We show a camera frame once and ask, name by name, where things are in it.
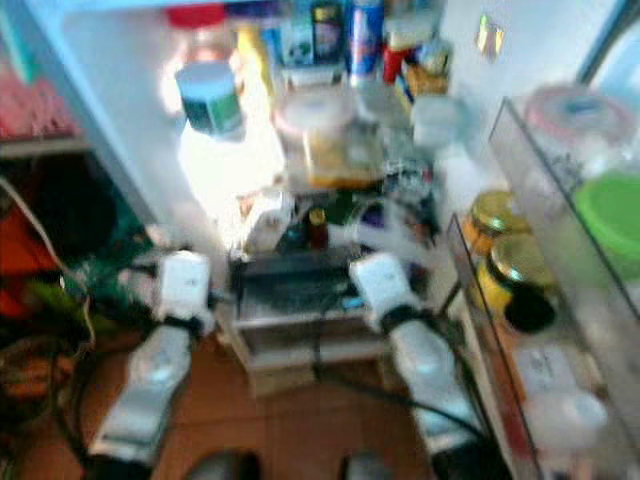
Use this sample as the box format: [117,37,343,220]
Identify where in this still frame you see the teal cloth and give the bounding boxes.
[82,160,136,251]

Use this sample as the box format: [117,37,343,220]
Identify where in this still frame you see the green plastic bag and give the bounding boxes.
[25,280,86,331]

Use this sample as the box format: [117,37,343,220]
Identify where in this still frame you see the red orange bag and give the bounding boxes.
[0,205,39,281]

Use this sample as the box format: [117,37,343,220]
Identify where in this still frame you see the round woven basket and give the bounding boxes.
[0,345,81,431]

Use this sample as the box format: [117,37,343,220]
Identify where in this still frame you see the jar with green white lid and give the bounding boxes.
[172,62,256,191]

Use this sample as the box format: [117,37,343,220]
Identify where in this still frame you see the silver robot left leg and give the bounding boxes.
[185,452,256,480]

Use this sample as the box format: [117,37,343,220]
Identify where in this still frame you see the silver robot leg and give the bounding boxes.
[340,452,401,480]
[185,452,256,480]

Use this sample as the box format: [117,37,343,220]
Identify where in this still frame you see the pink cloth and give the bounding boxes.
[0,70,61,141]

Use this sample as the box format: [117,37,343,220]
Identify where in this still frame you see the round container yellow contents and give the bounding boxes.
[275,88,381,191]

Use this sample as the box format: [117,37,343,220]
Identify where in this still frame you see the jar with red lid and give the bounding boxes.
[165,5,231,66]

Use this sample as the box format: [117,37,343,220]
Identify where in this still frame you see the silver robot right leg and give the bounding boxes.
[340,452,401,480]

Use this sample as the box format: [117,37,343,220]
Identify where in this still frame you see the blue drink can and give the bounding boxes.
[345,0,386,86]

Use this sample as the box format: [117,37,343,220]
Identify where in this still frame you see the clear refrigerator door shelf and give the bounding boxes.
[445,215,640,480]
[488,95,640,401]

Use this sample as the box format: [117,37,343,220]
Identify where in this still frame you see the white plastic tub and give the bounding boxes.
[410,95,466,151]

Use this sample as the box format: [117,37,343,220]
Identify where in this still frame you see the gold lid glass jar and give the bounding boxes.
[465,190,546,259]

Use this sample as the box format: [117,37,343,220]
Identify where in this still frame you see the gold lid jar yellow label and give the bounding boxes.
[478,235,561,336]

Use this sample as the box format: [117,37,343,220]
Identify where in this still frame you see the white plastic bottle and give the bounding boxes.
[510,345,611,456]

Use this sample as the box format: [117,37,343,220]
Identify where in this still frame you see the clear container pink lid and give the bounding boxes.
[523,83,616,166]

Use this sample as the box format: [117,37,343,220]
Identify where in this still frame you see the container with green lid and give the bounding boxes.
[573,172,640,281]

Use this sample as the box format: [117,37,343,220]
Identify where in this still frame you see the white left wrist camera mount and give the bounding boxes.
[155,250,217,331]

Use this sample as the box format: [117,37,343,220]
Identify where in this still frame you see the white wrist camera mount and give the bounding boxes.
[155,250,217,331]
[348,252,419,323]

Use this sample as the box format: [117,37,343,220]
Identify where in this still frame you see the white cord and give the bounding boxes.
[20,190,101,346]

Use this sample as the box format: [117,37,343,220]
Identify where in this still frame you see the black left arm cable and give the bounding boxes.
[50,340,151,471]

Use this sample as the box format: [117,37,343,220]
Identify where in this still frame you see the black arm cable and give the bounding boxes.
[310,300,501,446]
[50,340,151,471]

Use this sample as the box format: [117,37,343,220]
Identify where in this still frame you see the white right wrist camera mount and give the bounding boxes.
[348,252,419,323]

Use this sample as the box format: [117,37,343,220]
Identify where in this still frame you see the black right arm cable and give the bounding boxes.
[310,300,501,446]

